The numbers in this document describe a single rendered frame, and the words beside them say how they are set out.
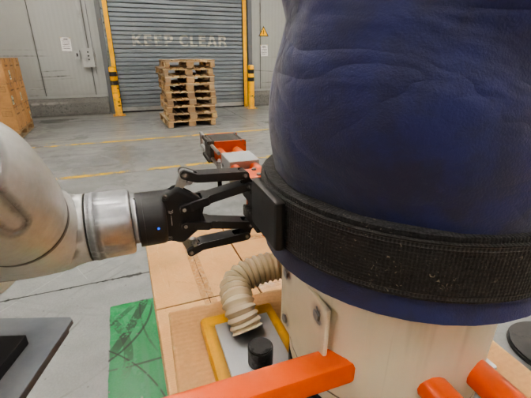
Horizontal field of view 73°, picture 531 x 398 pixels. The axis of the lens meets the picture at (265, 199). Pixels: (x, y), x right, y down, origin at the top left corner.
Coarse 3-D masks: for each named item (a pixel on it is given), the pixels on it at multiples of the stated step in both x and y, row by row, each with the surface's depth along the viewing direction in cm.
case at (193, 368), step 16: (208, 304) 53; (256, 304) 53; (272, 304) 53; (176, 320) 50; (192, 320) 50; (176, 336) 47; (192, 336) 47; (176, 352) 44; (192, 352) 44; (496, 352) 45; (176, 368) 42; (192, 368) 42; (208, 368) 42; (512, 368) 42; (176, 384) 41; (192, 384) 40; (512, 384) 40; (528, 384) 40
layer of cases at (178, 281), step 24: (264, 240) 180; (168, 264) 160; (192, 264) 160; (216, 264) 160; (168, 288) 143; (192, 288) 143; (216, 288) 143; (264, 288) 143; (168, 312) 130; (168, 336) 119; (168, 360) 110; (168, 384) 102
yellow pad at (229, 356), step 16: (208, 320) 47; (224, 320) 47; (272, 320) 47; (208, 336) 44; (224, 336) 43; (240, 336) 43; (256, 336) 43; (272, 336) 43; (288, 336) 44; (208, 352) 43; (224, 352) 41; (240, 352) 41; (256, 352) 38; (272, 352) 39; (224, 368) 40; (240, 368) 39; (256, 368) 39
